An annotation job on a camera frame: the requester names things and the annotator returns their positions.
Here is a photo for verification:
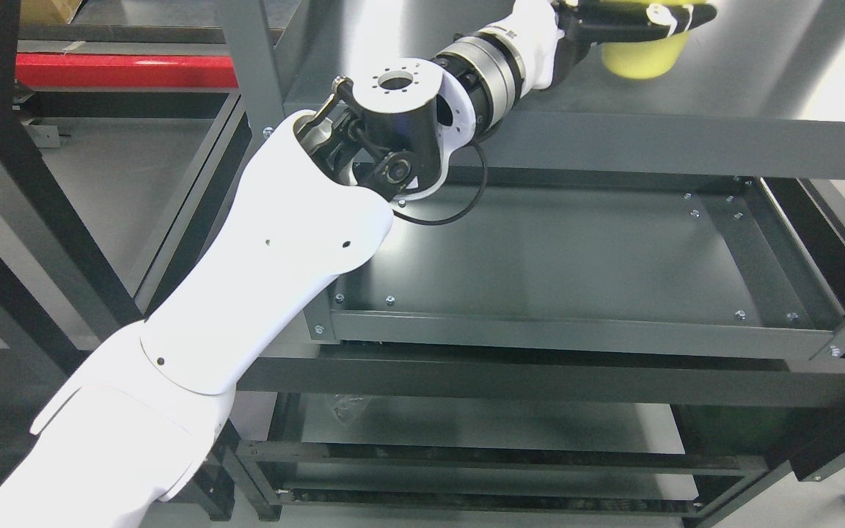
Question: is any red metal beam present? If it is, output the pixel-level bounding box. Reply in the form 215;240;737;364
15;53;238;89

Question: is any yellow plastic cup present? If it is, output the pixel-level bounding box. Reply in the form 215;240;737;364
601;1;717;80

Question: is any grey metal shelf unit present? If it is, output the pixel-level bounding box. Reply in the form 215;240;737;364
213;0;845;528

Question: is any black metal shelf rack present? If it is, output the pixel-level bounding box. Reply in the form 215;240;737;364
0;1;294;395

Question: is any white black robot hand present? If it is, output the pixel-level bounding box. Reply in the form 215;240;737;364
505;0;718;92

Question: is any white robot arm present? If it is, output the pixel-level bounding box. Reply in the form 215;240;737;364
0;32;524;527

